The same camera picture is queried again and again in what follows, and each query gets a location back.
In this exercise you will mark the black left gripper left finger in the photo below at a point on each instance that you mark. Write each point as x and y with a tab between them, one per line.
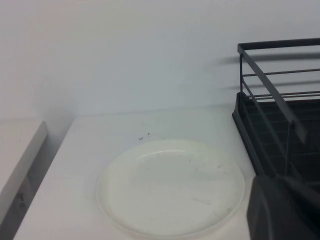
275	215

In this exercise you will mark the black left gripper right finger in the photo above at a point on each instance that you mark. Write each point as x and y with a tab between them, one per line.
302	186

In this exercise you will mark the white round plate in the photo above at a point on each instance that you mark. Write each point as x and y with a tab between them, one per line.
170	190

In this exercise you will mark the white side table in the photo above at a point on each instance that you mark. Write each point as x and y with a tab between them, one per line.
22	150

